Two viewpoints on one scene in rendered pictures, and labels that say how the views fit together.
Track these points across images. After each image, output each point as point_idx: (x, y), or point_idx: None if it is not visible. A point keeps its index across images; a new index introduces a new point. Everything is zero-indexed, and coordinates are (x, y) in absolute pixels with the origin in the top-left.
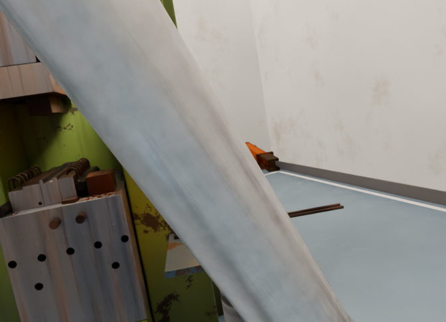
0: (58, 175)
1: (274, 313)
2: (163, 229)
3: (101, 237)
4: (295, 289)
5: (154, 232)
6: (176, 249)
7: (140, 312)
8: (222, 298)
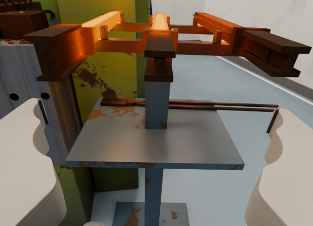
0: None
1: None
2: (99, 86)
3: (17, 90)
4: None
5: (91, 87)
6: (96, 121)
7: (64, 159)
8: None
